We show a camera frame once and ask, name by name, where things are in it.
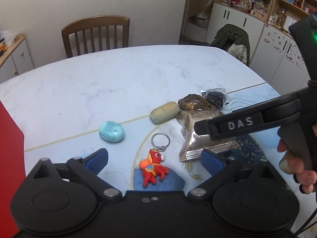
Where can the red and white cardboard box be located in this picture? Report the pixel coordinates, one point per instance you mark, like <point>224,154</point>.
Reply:
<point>12,169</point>

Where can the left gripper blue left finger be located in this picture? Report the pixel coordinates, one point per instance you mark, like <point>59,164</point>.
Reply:
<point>86,170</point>

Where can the person's right hand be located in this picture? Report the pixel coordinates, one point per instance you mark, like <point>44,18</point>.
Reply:
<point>297,146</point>

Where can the bag of black beads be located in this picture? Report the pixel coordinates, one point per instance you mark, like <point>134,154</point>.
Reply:
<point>216,96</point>

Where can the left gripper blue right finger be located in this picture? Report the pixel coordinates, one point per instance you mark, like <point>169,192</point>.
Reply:
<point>222,172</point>

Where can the wooden side cabinet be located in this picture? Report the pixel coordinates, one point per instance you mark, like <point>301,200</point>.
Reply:
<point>16,60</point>

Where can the teal oval case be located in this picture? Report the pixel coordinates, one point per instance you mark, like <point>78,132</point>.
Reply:
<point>111,131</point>

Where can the beige oval eraser block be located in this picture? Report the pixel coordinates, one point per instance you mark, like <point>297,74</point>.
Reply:
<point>164,113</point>

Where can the white wall cabinet unit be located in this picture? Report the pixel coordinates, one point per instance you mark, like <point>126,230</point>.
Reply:
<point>274,54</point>

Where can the red horse keychain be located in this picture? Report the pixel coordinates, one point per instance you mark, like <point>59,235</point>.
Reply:
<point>151,167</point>

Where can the brown wooden chair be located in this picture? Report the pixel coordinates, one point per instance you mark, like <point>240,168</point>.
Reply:
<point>95,32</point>

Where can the green jacket on chair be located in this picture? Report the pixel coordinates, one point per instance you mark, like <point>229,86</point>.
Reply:
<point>235,41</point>

